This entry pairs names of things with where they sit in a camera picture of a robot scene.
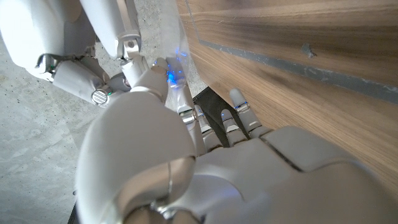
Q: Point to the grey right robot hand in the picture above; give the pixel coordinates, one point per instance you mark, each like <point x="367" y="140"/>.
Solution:
<point x="62" y="40"/>

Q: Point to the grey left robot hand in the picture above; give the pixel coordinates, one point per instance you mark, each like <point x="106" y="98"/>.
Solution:
<point x="233" y="180"/>

